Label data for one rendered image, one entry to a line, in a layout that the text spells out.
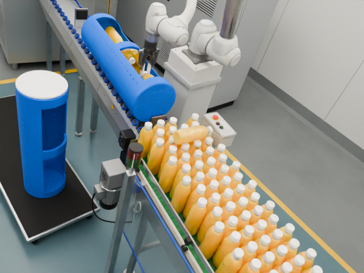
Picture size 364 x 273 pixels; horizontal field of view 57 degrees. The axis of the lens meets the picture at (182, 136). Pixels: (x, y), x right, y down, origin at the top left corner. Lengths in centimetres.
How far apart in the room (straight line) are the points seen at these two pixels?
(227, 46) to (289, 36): 240
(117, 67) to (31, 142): 69
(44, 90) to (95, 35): 56
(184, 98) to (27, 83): 107
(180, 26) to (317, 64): 282
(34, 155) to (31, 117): 31
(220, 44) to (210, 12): 141
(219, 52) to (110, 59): 70
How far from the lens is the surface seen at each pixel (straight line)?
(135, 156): 141
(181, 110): 256
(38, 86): 208
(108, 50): 221
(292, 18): 456
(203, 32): 237
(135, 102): 189
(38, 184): 250
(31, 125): 214
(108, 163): 188
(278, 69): 472
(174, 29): 183
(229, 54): 226
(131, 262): 231
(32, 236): 245
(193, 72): 238
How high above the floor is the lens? 223
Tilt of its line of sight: 39 degrees down
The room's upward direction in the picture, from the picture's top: 18 degrees clockwise
